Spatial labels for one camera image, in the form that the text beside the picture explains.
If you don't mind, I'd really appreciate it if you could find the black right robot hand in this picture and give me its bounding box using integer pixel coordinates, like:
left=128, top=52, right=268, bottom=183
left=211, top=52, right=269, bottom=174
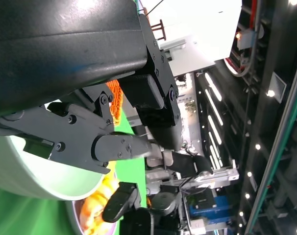
left=101, top=181, right=154, bottom=235

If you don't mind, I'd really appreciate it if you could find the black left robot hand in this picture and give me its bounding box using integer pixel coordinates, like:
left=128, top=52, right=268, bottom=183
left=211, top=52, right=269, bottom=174
left=0, top=0, right=182, bottom=175

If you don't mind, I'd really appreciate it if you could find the orange round bread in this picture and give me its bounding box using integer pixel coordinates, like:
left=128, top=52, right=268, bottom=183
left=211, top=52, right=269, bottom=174
left=94, top=167, right=120, bottom=199

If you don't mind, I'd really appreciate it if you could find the white orange striped bread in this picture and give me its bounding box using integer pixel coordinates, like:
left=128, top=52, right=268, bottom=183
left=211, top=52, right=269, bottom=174
left=79, top=193, right=115, bottom=235

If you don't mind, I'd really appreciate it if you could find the grey-green ceramic bowl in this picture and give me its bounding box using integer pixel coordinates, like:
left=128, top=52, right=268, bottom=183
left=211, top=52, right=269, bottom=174
left=0, top=134, right=116, bottom=201

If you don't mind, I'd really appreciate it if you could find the pale lavender plate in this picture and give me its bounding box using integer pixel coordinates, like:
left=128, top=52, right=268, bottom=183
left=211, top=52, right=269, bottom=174
left=65, top=171, right=120, bottom=235

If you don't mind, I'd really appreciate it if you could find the orange wicker basket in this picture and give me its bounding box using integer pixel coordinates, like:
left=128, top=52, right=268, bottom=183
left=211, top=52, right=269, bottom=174
left=105, top=79, right=124, bottom=127

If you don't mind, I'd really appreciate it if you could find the blue equipment box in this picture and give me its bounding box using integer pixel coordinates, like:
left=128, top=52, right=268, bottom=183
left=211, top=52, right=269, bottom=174
left=189, top=195, right=230, bottom=221

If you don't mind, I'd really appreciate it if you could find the brown wooden chair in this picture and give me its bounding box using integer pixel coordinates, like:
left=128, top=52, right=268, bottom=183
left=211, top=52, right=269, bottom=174
left=150, top=19, right=167, bottom=42

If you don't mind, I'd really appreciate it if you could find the green tablecloth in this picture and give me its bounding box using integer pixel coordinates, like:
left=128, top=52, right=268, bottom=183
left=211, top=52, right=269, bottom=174
left=0, top=107, right=149, bottom=235

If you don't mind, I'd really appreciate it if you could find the white table board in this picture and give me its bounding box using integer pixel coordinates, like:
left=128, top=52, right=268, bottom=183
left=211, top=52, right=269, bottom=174
left=160, top=36, right=216, bottom=72

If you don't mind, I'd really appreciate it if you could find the grey aluminium frame post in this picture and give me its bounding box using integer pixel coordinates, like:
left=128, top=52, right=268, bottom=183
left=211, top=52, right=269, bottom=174
left=194, top=159, right=240, bottom=189

